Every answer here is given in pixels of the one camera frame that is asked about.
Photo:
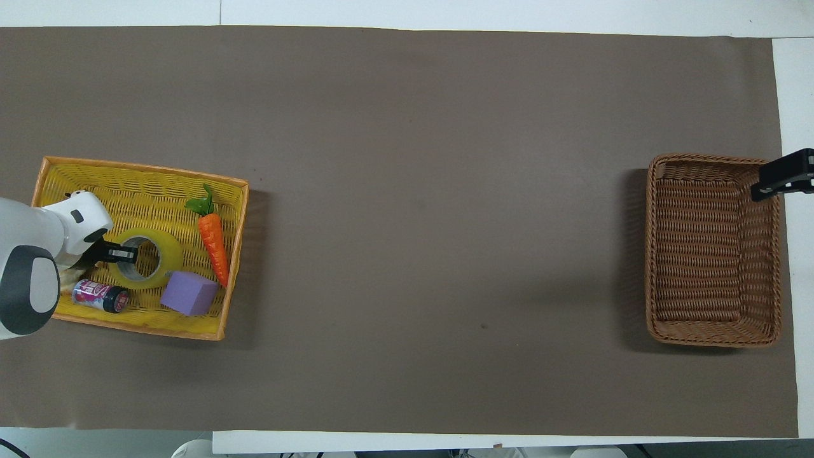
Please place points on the yellow tape roll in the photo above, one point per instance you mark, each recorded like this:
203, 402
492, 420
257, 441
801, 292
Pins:
168, 254

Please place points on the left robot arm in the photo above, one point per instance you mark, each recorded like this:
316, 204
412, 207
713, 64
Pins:
32, 229

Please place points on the yellow woven basket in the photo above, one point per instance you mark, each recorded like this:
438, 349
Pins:
159, 191

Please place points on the brown woven basket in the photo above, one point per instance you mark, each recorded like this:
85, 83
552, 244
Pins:
699, 254

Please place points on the orange toy carrot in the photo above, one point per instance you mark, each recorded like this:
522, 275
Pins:
213, 242

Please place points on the purple foam block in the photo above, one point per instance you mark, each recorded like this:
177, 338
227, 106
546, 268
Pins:
189, 294

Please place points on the small can with black lid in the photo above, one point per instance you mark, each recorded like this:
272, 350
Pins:
95, 294

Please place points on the beige toy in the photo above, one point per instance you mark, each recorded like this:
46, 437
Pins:
69, 280

